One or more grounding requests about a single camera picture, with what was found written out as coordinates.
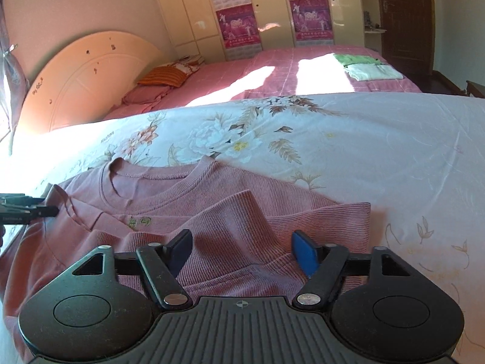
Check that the pink long-sleeved sweater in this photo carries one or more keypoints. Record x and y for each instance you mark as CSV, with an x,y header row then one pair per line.
x,y
235,216

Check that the pink folded blanket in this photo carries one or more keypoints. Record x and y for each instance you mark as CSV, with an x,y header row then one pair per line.
x,y
146,94

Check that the grey curtain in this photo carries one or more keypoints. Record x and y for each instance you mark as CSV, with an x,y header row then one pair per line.
x,y
11,83

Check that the bed with pink checked sheet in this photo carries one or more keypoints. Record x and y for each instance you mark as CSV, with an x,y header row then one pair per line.
x,y
272,74

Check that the orange striped pillow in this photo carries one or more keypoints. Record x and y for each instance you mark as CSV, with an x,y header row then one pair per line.
x,y
165,76

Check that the white folded cloth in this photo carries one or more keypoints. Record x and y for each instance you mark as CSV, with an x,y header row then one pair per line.
x,y
373,72

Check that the dark wooden door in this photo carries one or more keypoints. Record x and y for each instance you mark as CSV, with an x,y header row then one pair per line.
x,y
409,19

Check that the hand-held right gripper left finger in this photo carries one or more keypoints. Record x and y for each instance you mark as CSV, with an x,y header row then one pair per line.
x,y
181,250

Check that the white floral bed quilt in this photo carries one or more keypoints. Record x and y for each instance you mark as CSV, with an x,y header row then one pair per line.
x,y
379,140

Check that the cream wardrobe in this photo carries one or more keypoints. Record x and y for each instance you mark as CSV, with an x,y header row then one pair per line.
x,y
189,11

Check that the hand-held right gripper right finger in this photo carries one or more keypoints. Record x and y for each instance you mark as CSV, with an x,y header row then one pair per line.
x,y
305,252

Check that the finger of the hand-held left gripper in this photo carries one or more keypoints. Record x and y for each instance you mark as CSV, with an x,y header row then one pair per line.
x,y
47,211

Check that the green folded cloth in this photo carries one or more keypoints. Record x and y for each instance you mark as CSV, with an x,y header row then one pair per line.
x,y
356,60

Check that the cream corner shelf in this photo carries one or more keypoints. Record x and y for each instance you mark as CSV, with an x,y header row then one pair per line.
x,y
369,7

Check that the patterned white pillow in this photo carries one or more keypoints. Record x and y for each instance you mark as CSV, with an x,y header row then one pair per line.
x,y
191,64

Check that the arched wooden headboard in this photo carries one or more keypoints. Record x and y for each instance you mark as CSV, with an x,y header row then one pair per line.
x,y
83,79

